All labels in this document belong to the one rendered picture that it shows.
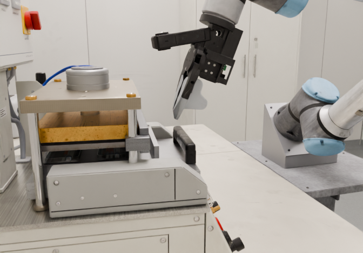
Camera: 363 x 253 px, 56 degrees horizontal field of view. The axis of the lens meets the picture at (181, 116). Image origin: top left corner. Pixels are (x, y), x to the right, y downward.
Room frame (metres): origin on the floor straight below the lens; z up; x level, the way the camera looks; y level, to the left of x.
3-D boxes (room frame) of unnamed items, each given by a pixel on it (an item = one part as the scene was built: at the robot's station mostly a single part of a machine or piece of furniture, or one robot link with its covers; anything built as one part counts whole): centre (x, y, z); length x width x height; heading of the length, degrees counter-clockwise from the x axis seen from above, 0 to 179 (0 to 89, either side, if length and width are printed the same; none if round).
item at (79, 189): (0.52, 0.08, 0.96); 0.25 x 0.05 x 0.07; 101
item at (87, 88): (0.66, 0.21, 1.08); 0.31 x 0.24 x 0.13; 11
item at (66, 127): (0.65, 0.18, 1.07); 0.22 x 0.17 x 0.10; 11
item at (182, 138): (0.68, 0.00, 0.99); 0.15 x 0.02 x 0.04; 11
